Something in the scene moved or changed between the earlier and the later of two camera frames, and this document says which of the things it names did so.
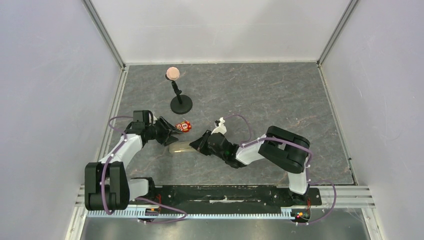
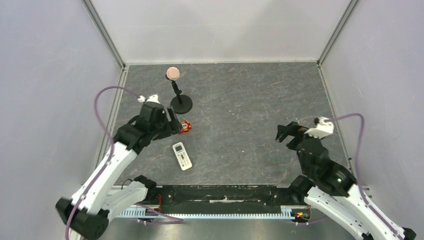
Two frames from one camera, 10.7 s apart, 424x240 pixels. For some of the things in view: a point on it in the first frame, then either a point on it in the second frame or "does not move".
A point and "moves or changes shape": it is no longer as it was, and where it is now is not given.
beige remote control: (180, 147) moves or changes shape
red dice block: (184, 126) does not move
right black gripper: (205, 144) to (294, 135)
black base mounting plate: (233, 197) does not move
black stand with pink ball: (180, 104) does not move
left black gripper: (167, 128) to (172, 127)
